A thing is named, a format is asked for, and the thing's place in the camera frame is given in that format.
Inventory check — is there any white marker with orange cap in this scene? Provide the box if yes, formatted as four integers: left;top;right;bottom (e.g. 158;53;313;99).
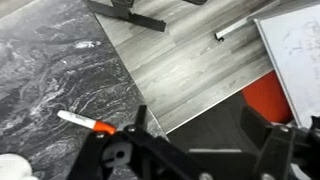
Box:
56;109;117;136

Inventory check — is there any orange round container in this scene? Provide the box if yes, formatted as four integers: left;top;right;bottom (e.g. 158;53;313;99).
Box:
241;70;295;125

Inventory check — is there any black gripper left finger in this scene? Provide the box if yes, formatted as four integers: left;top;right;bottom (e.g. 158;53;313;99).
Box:
67;104;201;180

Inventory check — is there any large whiteboard with writing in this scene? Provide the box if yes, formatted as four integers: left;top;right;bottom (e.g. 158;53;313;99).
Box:
254;3;320;130

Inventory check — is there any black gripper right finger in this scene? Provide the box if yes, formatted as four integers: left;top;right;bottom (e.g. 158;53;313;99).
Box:
240;105;320;180

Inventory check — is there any white ceramic mug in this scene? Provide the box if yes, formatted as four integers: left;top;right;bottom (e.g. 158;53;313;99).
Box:
0;152;35;180

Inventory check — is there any black metal stand foot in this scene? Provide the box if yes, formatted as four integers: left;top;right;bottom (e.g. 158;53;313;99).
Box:
83;0;167;33

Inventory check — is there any black box on floor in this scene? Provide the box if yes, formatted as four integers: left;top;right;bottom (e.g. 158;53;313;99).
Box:
165;91;264;155

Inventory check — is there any grey metal whiteboard foot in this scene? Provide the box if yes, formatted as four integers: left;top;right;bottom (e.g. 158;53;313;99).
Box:
214;15;265;43

